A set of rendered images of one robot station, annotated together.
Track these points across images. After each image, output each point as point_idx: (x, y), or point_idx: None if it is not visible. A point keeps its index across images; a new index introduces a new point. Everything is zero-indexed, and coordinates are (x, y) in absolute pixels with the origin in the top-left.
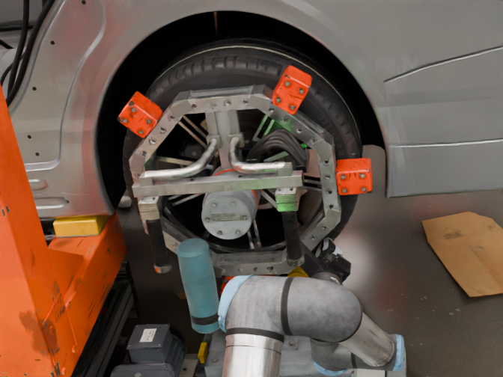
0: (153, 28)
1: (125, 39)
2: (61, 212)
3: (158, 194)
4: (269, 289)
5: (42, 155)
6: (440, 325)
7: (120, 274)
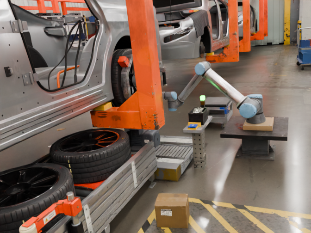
0: (118, 39)
1: (115, 42)
2: (105, 100)
3: None
4: (204, 62)
5: (99, 82)
6: None
7: None
